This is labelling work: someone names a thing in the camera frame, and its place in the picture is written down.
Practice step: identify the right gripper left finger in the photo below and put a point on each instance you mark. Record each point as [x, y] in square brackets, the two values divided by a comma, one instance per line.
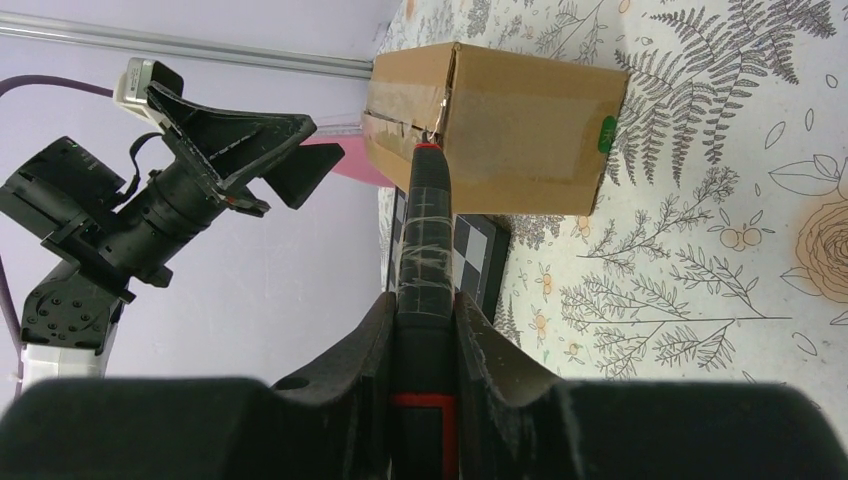
[323, 421]

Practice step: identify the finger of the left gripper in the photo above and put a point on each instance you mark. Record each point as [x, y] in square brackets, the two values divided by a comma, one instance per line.
[224, 149]
[298, 175]

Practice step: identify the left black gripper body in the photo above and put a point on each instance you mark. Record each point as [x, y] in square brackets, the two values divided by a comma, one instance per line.
[172, 209]

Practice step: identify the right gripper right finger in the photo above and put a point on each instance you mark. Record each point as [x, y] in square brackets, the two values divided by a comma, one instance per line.
[518, 420]

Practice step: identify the red black utility knife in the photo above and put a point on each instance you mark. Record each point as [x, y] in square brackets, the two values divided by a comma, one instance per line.
[423, 432]

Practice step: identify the brown cardboard express box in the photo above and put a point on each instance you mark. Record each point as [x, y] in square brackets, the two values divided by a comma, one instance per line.
[521, 134]

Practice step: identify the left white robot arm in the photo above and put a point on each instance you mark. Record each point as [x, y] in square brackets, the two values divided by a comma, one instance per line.
[107, 231]

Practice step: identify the pink triangular block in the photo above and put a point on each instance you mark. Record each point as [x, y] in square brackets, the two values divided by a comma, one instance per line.
[355, 164]

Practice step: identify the black white checkerboard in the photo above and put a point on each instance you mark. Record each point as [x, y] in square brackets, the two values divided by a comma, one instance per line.
[479, 256]

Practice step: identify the floral patterned table mat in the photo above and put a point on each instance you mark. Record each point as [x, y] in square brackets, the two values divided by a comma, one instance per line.
[718, 246]

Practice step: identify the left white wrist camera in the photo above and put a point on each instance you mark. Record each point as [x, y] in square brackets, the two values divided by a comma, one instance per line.
[130, 94]

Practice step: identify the left aluminium corner post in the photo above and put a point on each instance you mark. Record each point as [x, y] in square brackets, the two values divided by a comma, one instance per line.
[91, 35]

